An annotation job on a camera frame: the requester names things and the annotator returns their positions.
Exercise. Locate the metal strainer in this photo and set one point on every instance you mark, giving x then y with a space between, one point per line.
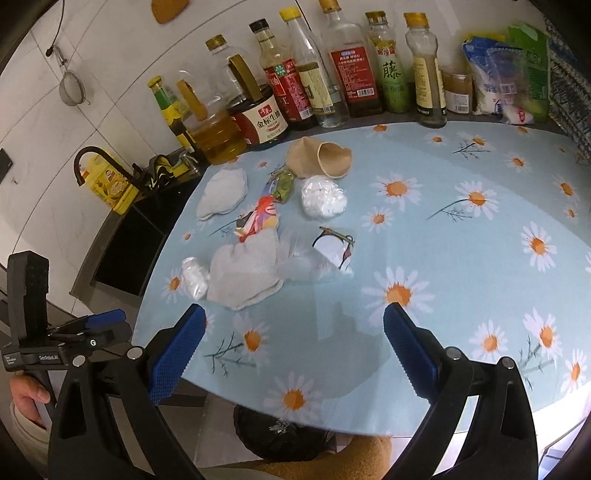
71 87

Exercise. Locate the soy sauce jug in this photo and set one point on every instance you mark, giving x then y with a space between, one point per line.
263 122

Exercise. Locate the black sink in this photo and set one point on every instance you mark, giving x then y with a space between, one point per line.
129 244

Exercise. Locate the red label glass bottle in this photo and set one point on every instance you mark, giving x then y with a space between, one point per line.
353 69

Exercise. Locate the colourful snack wrapper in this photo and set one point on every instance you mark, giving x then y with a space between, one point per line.
263 214

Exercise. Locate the small green label bottle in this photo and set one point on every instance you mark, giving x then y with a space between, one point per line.
166 106

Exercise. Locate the person's left forearm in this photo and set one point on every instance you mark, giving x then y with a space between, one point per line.
25 450

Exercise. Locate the clear bottle yellow cap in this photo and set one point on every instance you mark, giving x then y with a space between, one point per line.
318 92

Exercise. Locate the yellow detergent bottle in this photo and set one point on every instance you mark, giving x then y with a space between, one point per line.
111 187

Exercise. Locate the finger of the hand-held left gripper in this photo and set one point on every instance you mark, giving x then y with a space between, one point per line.
113 332
108 317

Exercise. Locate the blue patterned cloth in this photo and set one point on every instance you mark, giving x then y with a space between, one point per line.
570 97

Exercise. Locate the person's left hand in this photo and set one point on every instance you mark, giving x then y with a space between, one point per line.
25 390

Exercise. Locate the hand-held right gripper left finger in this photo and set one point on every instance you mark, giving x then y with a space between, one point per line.
178 355

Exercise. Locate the printed clear plastic packaging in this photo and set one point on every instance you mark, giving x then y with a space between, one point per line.
332 251

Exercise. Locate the cooking oil jug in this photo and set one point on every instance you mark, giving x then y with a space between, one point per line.
217 136

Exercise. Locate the green label oil bottle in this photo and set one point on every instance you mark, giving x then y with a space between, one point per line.
392 74

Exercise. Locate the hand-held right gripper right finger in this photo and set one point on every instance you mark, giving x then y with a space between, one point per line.
411 353

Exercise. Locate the black and yellow cloth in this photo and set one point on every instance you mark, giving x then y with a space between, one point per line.
161 170

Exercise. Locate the clear plastic bag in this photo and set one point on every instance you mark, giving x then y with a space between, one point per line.
300 265

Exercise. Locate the beige paper cup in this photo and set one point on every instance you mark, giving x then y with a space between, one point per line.
332 161

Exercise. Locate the blue daisy tablecloth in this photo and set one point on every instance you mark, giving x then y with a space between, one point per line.
461 258

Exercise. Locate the bin with black bag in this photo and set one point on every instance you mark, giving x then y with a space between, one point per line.
277 434

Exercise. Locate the grey-white cloth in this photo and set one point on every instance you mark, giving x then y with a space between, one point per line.
244 277

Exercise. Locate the green candy wrapper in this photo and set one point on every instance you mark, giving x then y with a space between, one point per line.
284 187

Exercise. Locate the small glass jar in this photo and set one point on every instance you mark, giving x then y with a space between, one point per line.
457 90

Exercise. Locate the black wall switch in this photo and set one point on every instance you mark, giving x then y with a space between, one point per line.
3 165

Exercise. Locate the small white plastic wad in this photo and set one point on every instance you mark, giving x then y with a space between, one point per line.
194 277

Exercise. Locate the green plastic bag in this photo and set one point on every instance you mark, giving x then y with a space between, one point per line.
535 60

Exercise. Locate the wooden board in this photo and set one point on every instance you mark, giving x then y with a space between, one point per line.
171 9

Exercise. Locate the black faucet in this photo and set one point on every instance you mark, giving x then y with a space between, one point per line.
90 154

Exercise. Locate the beige bottle gold cap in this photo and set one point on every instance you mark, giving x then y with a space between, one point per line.
429 78

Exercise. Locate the white crumpled cloth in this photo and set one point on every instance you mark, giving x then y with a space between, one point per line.
221 194

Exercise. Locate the person's brown fleece leg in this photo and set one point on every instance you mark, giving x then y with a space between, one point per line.
360 454

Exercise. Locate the white and blue bag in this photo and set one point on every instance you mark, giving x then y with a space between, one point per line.
489 78

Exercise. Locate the dark cap vinegar bottle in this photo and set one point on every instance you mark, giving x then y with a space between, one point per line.
286 87

